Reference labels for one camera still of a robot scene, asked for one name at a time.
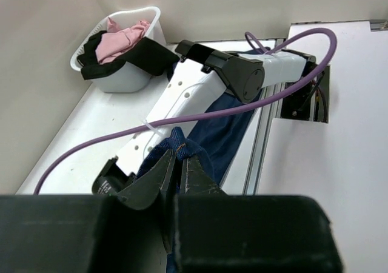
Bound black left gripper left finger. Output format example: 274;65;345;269
117;149;176;211

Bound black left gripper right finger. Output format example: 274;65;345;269
181;155;227;196

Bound dark blue denim trousers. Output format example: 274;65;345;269
135;47;272;273

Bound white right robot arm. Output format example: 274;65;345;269
92;49;316;194

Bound white plastic laundry basket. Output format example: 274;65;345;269
70;6;167;93

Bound black garment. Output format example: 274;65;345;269
77;30;179;80

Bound white front cover board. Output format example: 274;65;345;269
256;21;387;272

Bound pink garment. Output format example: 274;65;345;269
95;18;150;64

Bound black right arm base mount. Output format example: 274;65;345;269
278;66;330;123

